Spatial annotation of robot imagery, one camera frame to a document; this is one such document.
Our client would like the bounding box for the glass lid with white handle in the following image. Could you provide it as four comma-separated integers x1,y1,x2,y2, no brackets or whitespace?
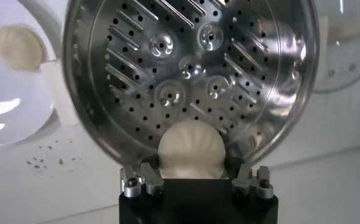
312,0,360,94

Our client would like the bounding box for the perforated stainless steel steamer basket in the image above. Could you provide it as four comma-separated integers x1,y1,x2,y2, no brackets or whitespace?
63,0,320,167

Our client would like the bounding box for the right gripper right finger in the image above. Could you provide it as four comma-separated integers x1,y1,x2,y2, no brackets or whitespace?
225,156,274,199

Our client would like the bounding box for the white round plate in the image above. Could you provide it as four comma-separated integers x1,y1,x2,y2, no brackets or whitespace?
0,0,62,147

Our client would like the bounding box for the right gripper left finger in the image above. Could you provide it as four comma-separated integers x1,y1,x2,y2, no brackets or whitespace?
121,155,165,198

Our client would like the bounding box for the white steamed baozi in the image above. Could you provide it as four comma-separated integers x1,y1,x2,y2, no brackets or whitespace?
0,24,47,72
157,120,227,180

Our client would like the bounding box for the white electric cooking pot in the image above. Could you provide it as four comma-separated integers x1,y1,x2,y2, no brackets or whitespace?
17,0,331,128

